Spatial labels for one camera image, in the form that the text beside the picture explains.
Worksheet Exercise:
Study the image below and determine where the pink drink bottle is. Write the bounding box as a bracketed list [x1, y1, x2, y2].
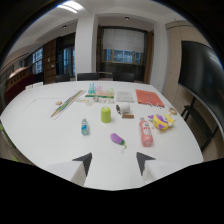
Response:
[138, 116, 155, 148]

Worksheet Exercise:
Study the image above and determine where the small blue drink bottle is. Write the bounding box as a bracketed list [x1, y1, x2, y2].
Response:
[80, 117, 90, 137]

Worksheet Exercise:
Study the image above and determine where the yellow purple plush toy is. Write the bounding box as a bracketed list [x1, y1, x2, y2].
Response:
[147, 113, 176, 131]

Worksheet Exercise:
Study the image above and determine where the green cylindrical cup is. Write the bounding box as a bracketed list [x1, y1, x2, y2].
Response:
[100, 106, 112, 124]

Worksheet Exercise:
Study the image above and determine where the black display stand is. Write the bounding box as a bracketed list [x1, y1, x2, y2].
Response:
[180, 95, 220, 153]

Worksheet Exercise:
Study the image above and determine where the long colourful striped board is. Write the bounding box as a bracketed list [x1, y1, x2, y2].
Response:
[50, 89, 87, 119]

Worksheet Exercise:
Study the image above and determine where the orange paper sheet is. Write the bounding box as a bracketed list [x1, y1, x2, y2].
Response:
[135, 88, 166, 108]

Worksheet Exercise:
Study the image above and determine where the white printed paper sheet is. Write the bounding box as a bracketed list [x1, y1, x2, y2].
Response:
[115, 90, 135, 104]

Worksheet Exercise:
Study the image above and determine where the black chair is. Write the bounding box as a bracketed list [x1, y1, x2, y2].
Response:
[55, 73, 71, 83]
[112, 71, 136, 83]
[76, 72, 100, 82]

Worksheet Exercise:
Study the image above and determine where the large black display screen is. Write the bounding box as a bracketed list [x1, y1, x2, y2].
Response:
[178, 40, 224, 132]

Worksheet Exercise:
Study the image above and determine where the red brown wooden counter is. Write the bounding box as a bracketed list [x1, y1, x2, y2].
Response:
[4, 66, 35, 106]

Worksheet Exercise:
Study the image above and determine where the white window blind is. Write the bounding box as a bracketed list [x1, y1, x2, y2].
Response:
[101, 28, 146, 53]

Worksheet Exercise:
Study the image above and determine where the purple eggplant keychain toy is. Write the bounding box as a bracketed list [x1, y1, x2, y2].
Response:
[110, 132, 128, 155]

